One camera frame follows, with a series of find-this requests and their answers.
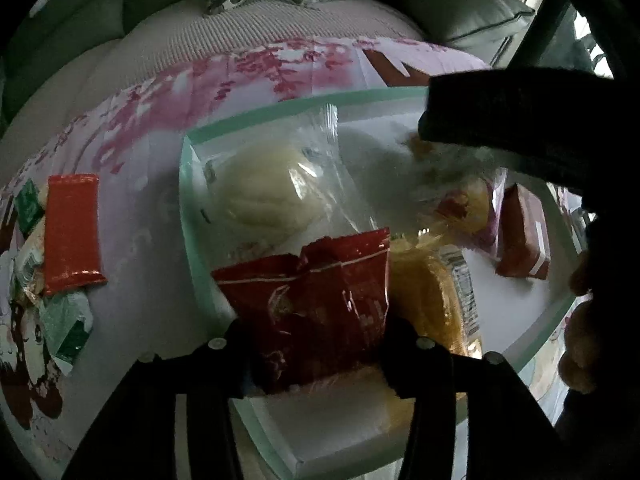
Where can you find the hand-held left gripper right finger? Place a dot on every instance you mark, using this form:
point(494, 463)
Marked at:
point(405, 360)

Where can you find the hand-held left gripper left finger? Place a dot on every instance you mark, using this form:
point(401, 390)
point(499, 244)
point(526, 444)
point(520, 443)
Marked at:
point(235, 360)

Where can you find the yellow cake clear packet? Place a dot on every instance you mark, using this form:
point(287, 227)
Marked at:
point(430, 300)

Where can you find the crinkled dark red snack packet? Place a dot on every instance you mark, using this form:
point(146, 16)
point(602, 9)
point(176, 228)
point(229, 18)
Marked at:
point(310, 310)

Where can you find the orange cake packet red label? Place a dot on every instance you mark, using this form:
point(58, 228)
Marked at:
point(467, 205)

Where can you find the pink purple snack packet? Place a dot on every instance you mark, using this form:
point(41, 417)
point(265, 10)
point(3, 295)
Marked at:
point(495, 220)

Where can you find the mint green shallow tray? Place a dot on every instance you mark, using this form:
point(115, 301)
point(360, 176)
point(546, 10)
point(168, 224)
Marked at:
point(505, 310)

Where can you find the red snack box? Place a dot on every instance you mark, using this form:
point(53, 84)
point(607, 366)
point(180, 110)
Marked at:
point(525, 235)

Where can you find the white bun clear packet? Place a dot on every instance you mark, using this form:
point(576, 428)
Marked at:
point(265, 195)

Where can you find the person's right forearm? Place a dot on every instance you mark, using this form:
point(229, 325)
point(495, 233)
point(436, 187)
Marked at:
point(590, 435)

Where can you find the person's right hand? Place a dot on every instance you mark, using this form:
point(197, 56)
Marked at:
point(582, 340)

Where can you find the grey green sofa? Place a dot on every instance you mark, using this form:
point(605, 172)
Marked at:
point(450, 5)

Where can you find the green and white candy packet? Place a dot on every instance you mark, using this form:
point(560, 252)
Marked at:
point(67, 325)

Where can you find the flat red snack packet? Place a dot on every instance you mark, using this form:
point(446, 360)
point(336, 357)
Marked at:
point(72, 235)

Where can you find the cream snack packet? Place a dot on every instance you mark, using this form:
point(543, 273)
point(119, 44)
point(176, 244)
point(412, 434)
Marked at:
point(32, 260)

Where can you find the pink printed blanket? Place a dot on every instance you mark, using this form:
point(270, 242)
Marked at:
point(150, 135)

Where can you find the pale pink seat cushion cover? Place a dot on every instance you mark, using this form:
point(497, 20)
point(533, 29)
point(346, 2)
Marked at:
point(225, 35)

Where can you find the black window frame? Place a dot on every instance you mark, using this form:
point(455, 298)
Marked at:
point(540, 30)

